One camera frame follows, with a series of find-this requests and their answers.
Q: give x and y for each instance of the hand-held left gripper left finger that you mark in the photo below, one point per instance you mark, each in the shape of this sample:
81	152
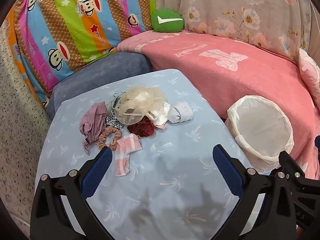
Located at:
97	170

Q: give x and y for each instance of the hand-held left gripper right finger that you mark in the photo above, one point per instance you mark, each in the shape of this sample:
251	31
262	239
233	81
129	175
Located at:
228	171

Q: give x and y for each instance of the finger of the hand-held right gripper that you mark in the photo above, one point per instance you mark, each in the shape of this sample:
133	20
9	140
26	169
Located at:
318	142
292	166

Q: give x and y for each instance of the pink striped sock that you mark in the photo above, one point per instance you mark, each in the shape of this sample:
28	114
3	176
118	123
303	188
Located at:
125	152

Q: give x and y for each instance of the tan scrunchie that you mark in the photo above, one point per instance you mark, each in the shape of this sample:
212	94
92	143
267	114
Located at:
105	136

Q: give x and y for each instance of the purple cloth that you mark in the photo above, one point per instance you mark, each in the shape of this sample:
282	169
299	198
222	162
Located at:
93	122

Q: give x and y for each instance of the leopard print scrunchie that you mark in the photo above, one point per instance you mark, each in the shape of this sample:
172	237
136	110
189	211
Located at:
113	123

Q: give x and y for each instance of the white bin with plastic liner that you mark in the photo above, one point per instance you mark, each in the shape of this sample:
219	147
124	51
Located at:
260	125

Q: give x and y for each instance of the dark red scrunchie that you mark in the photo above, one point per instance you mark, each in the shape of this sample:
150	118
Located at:
141	128

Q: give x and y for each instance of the dark green hair band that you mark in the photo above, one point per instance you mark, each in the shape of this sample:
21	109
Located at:
112	105

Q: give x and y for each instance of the beige mesh cloth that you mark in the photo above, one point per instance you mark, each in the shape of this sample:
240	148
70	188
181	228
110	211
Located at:
142	100

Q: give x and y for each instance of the light blue palm print tablecloth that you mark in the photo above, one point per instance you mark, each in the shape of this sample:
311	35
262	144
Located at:
162	167

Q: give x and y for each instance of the pink print pillow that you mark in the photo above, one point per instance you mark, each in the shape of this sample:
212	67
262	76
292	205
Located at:
310	75

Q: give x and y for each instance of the pink blanket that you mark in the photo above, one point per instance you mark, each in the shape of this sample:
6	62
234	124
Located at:
225	80

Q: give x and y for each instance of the blue-grey cushion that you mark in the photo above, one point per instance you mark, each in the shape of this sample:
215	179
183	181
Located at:
100	72

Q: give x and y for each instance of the colourful monkey print pillow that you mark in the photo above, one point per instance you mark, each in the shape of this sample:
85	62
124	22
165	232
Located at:
75	30

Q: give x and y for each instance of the green check-mark cushion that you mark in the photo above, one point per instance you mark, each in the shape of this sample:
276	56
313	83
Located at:
167	21

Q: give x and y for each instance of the grey floral pillow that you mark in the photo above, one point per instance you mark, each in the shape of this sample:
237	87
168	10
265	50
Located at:
225	5

